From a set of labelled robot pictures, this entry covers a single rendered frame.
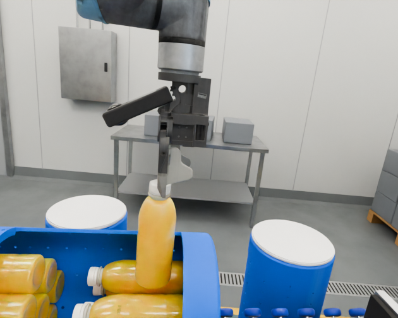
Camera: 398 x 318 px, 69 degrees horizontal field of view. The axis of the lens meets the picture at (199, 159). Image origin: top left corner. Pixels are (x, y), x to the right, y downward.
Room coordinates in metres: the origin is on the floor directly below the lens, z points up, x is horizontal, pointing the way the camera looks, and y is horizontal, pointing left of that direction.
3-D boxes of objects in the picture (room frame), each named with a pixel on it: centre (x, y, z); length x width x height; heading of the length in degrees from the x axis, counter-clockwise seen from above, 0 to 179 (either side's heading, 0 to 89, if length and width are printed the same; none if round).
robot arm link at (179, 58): (0.50, 0.04, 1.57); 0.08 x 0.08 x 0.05
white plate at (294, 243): (0.89, -0.35, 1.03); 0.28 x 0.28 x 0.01
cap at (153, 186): (0.49, 0.07, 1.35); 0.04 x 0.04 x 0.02
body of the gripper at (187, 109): (0.49, 0.04, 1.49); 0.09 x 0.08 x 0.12; 97
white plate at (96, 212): (0.96, 0.39, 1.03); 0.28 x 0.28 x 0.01
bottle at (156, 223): (0.49, 0.07, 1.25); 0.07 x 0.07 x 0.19
